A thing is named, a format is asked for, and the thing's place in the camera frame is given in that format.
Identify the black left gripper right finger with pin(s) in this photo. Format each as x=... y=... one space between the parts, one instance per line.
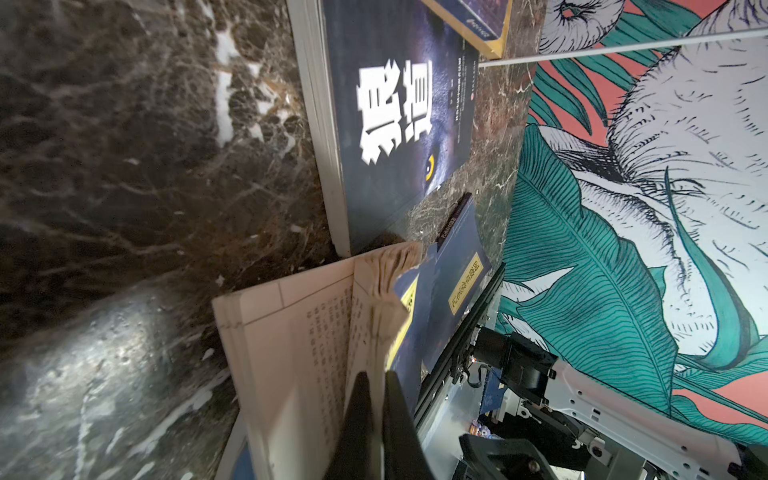
x=403 y=455

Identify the blue book yellow label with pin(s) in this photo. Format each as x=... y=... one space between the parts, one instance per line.
x=460 y=267
x=295 y=345

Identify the purple book on lower shelf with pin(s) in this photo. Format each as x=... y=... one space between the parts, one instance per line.
x=482 y=23

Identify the white wooden book rack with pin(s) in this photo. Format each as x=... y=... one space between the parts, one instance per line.
x=656 y=45

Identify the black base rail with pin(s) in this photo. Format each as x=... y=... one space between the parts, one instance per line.
x=454 y=357

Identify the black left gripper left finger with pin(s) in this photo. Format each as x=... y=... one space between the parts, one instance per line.
x=352 y=457

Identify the dark wolf eye book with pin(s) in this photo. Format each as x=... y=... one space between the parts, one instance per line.
x=389 y=90

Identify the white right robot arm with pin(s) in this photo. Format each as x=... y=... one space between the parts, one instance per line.
x=546 y=381

